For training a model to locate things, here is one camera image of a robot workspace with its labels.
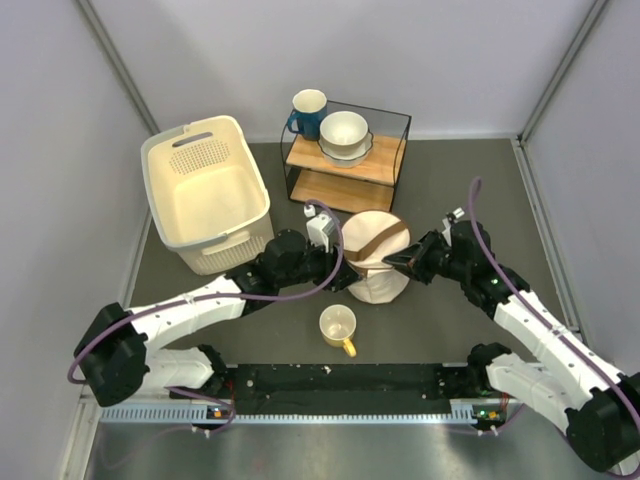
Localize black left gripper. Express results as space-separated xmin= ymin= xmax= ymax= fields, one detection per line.
xmin=277 ymin=235 xmax=362 ymax=293

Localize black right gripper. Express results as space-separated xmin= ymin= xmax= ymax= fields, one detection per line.
xmin=384 ymin=227 xmax=470 ymax=284

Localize cream round laundry bag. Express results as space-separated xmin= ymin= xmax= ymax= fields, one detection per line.
xmin=342 ymin=210 xmax=411 ymax=305

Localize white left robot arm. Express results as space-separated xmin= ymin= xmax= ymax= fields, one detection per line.
xmin=70 ymin=230 xmax=360 ymax=407

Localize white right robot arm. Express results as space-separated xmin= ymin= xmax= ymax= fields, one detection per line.
xmin=384 ymin=220 xmax=639 ymax=472

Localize cream plastic laundry basket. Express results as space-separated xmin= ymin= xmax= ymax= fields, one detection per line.
xmin=141 ymin=115 xmax=274 ymax=276

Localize yellow ceramic mug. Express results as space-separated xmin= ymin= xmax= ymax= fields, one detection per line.
xmin=319 ymin=304 xmax=357 ymax=358

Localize white scalloped plate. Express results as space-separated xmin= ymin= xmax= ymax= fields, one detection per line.
xmin=318 ymin=132 xmax=374 ymax=168

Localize white ceramic bowl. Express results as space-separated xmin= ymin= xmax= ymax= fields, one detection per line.
xmin=318 ymin=111 xmax=369 ymax=158

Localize blue ceramic mug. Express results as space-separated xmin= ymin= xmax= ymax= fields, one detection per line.
xmin=286 ymin=89 xmax=327 ymax=141

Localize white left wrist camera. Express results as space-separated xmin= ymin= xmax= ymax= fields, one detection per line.
xmin=304 ymin=205 xmax=337 ymax=253

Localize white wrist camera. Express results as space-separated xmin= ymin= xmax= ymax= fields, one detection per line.
xmin=443 ymin=207 xmax=465 ymax=229
xmin=304 ymin=205 xmax=337 ymax=253

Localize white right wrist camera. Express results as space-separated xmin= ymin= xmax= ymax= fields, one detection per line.
xmin=443 ymin=207 xmax=465 ymax=229

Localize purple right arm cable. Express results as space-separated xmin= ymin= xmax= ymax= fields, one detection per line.
xmin=467 ymin=175 xmax=639 ymax=474

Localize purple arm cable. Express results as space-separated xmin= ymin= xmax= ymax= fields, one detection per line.
xmin=467 ymin=175 xmax=639 ymax=474
xmin=67 ymin=198 xmax=346 ymax=436

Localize black wire wooden shelf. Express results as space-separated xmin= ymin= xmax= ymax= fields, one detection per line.
xmin=280 ymin=100 xmax=412 ymax=213

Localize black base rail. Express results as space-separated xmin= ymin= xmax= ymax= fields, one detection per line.
xmin=195 ymin=363 xmax=504 ymax=414

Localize grey slotted cable duct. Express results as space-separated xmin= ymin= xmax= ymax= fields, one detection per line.
xmin=100 ymin=403 xmax=500 ymax=425

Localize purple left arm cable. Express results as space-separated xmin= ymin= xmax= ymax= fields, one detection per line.
xmin=67 ymin=198 xmax=346 ymax=436

